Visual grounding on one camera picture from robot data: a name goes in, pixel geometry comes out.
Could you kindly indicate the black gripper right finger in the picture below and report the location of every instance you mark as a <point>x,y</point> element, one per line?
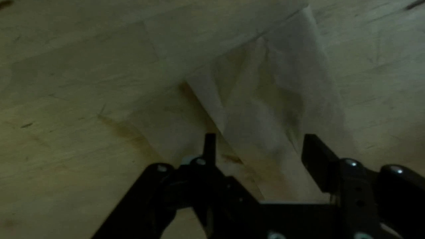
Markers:
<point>321,163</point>

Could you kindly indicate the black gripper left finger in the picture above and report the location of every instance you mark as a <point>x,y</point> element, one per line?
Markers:
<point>210,149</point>

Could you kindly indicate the brown paper wrapper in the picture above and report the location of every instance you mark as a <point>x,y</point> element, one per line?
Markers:
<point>260,98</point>

